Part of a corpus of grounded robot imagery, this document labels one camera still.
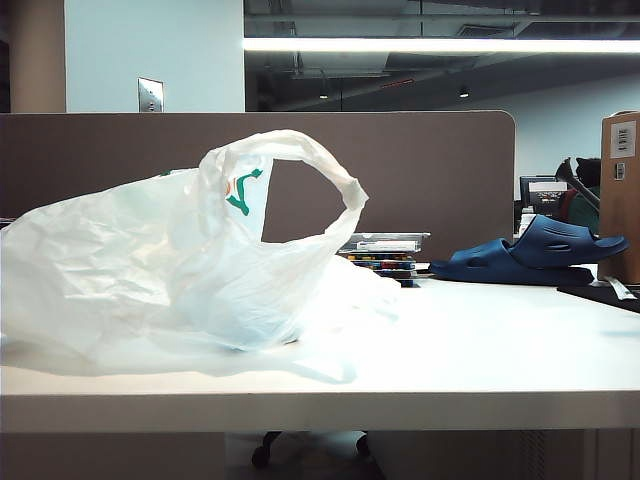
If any white plastic shopping bag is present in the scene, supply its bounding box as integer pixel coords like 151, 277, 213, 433
0, 128, 402, 385

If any clear plastic flat box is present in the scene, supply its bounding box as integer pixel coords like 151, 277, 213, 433
342, 231, 432, 255

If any brown desk partition panel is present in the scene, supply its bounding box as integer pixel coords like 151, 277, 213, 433
0, 109, 517, 264

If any navy blue rubber slipper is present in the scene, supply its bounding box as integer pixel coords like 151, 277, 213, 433
429, 238, 596, 287
509, 214, 631, 271

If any long ceiling light strip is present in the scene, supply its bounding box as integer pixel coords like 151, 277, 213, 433
243, 37, 640, 55

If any black background monitor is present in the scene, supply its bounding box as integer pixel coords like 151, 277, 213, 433
519, 175, 572, 217

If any seated person in background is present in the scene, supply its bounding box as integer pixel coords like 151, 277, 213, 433
556, 155, 604, 234

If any black table mat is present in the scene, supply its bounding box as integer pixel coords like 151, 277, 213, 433
558, 279, 640, 315

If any brown cardboard box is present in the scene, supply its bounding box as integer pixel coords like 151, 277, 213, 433
598, 110, 640, 282

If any white paper strip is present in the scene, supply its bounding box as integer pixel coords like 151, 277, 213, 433
605, 276, 637, 302

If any metal wall switch plate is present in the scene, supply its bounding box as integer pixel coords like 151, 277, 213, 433
137, 77, 166, 114

